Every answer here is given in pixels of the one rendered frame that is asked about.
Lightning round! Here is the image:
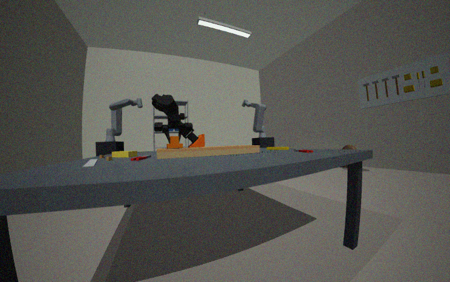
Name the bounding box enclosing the yellow rectangular block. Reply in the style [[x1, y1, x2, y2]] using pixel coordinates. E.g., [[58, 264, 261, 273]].
[[112, 151, 137, 158]]

